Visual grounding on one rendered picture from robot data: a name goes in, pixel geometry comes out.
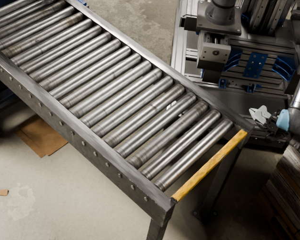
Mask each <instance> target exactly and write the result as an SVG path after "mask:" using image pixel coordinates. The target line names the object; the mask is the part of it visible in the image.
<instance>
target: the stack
mask: <svg viewBox="0 0 300 240"><path fill-rule="evenodd" d="M279 164H280V165H281V166H282V167H283V168H284V170H285V171H286V172H287V173H288V174H289V176H290V177H291V178H292V179H293V181H294V182H295V183H296V184H297V185H298V187H299V188H300V152H299V151H298V150H296V149H295V148H294V147H292V146H291V145H288V147H287V148H286V150H285V151H284V153H283V156H282V157H281V159H280V161H279ZM265 187H266V188H267V190H268V191H269V192H270V194H271V195H272V197H273V198H274V199H275V201H276V202H277V203H278V205H279V206H280V208H281V209H282V210H283V212H284V213H285V215H286V216H287V217H288V219H289V220H290V222H291V223H292V225H293V226H294V228H295V229H296V230H297V231H298V230H300V197H299V195H298V194H297V193H296V192H295V190H294V189H293V188H292V186H290V184H289V183H288V182H287V180H286V179H285V178H284V177H283V175H282V174H281V173H280V171H279V170H278V169H277V168H275V170H274V172H272V174H271V175H270V177H269V180H268V181H267V183H266V184H265ZM254 203H255V204H256V206H257V207H258V209H259V210H260V212H261V213H262V215H263V216H264V217H265V219H266V220H267V222H268V223H269V224H270V226H271V227H272V229H273V230H274V232H275V233H276V234H277V236H278V237H279V239H280V240H288V239H287V238H286V237H285V235H284V234H283V232H282V231H281V230H280V228H279V227H278V225H277V224H276V222H275V221H274V218H275V217H276V219H277V220H278V222H279V223H280V224H281V226H282V227H283V228H284V230H285V231H286V233H287V234H288V236H289V237H290V238H291V240H298V239H297V238H296V236H295V234H294V233H293V232H292V231H291V229H290V228H289V226H288V225H287V223H286V222H285V221H284V219H283V218H282V216H281V215H280V214H279V212H278V211H277V210H276V208H275V207H274V205H273V204H272V203H271V201H270V200H269V198H268V197H267V195H266V194H265V193H264V191H263V190H262V189H261V190H260V192H259V193H258V195H257V197H256V199H255V200H254ZM299 234H300V231H299Z"/></svg>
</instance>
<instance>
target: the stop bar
mask: <svg viewBox="0 0 300 240"><path fill-rule="evenodd" d="M247 134H248V133H247V132H246V131H245V130H243V129H241V130H240V131H239V132H238V133H237V134H236V135H235V136H234V137H233V138H232V139H231V140H230V141H229V142H228V143H227V144H226V145H225V146H223V147H222V148H221V149H220V150H219V151H218V152H217V153H216V154H215V155H214V156H213V157H212V158H211V159H210V160H209V161H208V162H207V163H206V164H205V165H204V166H202V167H201V168H200V169H199V170H198V171H197V172H196V173H195V174H194V175H193V176H192V177H191V178H190V179H189V180H188V181H187V182H186V183H185V184H184V185H183V186H181V187H180V188H179V189H178V190H177V191H176V192H175V193H174V194H173V195H172V196H171V198H170V199H171V200H172V201H173V202H174V203H176V204H177V203H178V202H179V201H180V200H182V199H183V198H184V197H185V196H186V195H187V194H188V193H189V192H191V190H192V189H193V188H194V187H195V186H196V185H197V184H198V183H199V182H200V181H201V180H202V179H203V178H204V177H205V176H206V175H207V174H208V173H209V172H210V171H211V170H212V169H213V168H214V167H215V166H216V165H217V164H218V163H219V162H220V161H221V160H222V159H223V158H224V157H225V156H226V155H227V154H228V153H229V152H230V151H232V150H233V149H234V148H235V147H236V146H237V145H238V144H239V143H240V142H241V141H242V140H243V139H244V138H245V137H246V136H247Z"/></svg>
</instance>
